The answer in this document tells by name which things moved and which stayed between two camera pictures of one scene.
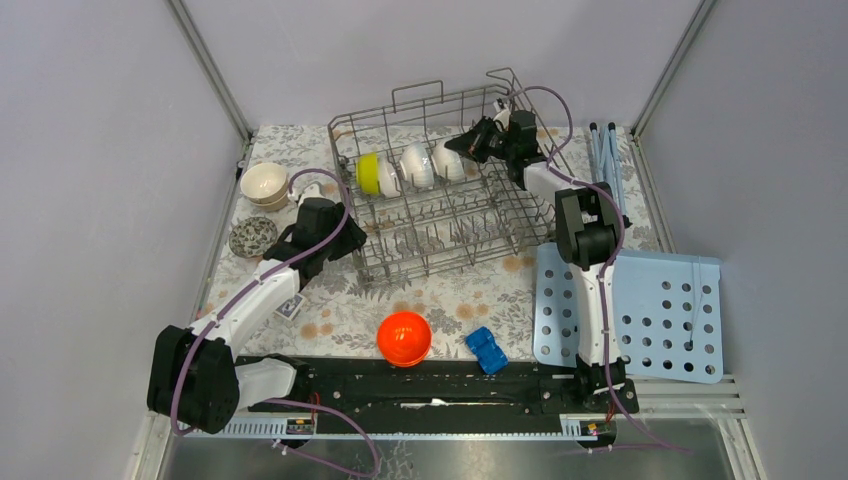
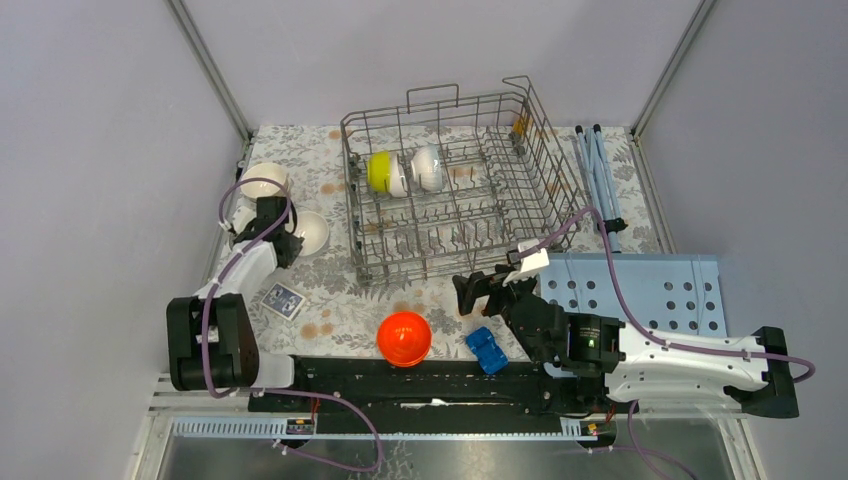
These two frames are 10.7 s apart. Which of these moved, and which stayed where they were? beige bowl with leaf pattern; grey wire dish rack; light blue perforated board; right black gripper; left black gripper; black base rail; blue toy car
Moved: right black gripper; left black gripper
Stayed: grey wire dish rack; blue toy car; beige bowl with leaf pattern; black base rail; light blue perforated board
